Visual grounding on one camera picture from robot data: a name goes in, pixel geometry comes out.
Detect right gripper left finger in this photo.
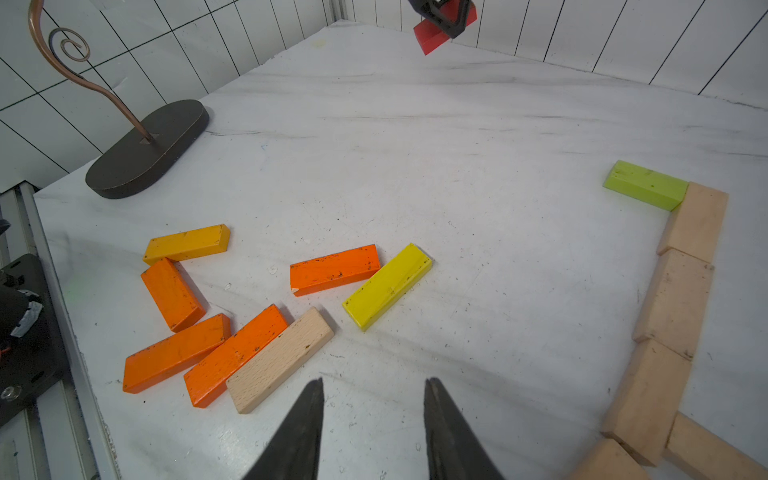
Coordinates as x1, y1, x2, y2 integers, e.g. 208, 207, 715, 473
243, 379, 325, 480

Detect yellow-orange wooden block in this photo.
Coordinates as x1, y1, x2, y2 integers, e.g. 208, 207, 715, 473
143, 224, 231, 265

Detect red wooden block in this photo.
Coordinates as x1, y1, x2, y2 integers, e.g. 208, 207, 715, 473
409, 0, 478, 55

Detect ornate metal wire stand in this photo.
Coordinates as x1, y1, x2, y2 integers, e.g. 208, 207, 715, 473
26, 0, 158, 145

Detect orange block lying horizontal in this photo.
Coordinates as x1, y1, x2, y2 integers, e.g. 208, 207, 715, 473
141, 258, 206, 333

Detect natural block diagonal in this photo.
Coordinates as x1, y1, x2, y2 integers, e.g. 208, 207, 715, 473
568, 438, 650, 480
656, 182, 729, 263

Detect aluminium mounting rail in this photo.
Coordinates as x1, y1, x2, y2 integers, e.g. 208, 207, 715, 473
1, 182, 121, 479

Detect natural block beside orange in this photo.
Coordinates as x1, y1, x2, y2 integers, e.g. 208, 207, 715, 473
226, 307, 334, 414

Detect yellow-green block upper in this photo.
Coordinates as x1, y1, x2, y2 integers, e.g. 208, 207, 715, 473
343, 243, 433, 332

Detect lime green block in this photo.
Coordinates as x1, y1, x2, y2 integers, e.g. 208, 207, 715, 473
603, 160, 688, 211

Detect long orange block bottom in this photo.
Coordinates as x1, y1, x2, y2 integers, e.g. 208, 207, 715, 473
122, 314, 231, 394

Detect orange block upper diagonal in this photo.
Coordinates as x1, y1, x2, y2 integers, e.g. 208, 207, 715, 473
290, 244, 381, 296

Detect orange block upright middle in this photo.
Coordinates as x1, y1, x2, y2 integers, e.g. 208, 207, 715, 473
184, 305, 288, 408

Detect natural block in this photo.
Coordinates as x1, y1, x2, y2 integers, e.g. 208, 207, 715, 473
226, 307, 334, 414
600, 339, 692, 466
633, 249, 715, 360
664, 412, 767, 480

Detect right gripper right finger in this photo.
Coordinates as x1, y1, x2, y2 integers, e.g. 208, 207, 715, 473
424, 377, 503, 479

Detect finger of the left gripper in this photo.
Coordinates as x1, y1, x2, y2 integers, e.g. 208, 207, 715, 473
409, 0, 473, 39

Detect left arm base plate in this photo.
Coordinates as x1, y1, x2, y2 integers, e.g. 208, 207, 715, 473
1, 254, 69, 425

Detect dark oval stand base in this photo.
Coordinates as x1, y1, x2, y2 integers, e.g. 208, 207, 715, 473
85, 99, 209, 199

